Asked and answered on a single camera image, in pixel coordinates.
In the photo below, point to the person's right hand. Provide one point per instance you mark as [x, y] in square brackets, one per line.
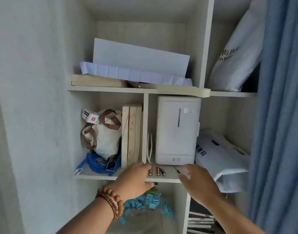
[200, 182]

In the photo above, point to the person's left hand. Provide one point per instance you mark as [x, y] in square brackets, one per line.
[132, 180]

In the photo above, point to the orange battery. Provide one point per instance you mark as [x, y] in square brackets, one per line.
[158, 171]
[150, 171]

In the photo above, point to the dark blue battery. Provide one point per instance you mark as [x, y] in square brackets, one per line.
[163, 172]

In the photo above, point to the person's right forearm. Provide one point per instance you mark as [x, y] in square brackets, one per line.
[234, 219]

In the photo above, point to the person's left forearm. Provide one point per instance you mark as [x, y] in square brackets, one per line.
[88, 220]

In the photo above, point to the green plastic stems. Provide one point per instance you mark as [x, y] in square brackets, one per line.
[154, 188]

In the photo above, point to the small black device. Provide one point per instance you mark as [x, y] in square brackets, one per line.
[111, 163]

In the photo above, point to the pile of blue plastic pieces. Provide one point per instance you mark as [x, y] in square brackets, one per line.
[149, 202]

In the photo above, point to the white bag blue print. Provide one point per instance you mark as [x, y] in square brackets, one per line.
[219, 153]

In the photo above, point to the stack of thin books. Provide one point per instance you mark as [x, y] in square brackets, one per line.
[200, 222]

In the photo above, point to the pale wooden board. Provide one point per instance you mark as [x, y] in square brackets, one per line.
[138, 134]
[132, 136]
[124, 136]

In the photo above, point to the white mini fridge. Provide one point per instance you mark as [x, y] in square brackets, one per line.
[177, 134]

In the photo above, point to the small white red box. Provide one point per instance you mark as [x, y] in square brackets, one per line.
[90, 116]

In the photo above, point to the dark brown flat item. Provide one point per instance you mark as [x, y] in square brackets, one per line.
[141, 84]

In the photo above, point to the blue curtain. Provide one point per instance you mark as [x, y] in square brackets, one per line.
[280, 119]

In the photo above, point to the thick beige board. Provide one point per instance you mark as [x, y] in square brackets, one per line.
[97, 81]

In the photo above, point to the creased white paper sheet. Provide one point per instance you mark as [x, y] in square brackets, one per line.
[129, 73]

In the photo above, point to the large white paper sheet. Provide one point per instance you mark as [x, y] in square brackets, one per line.
[141, 58]

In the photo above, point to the white printed plastic bag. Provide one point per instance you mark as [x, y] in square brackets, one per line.
[236, 58]

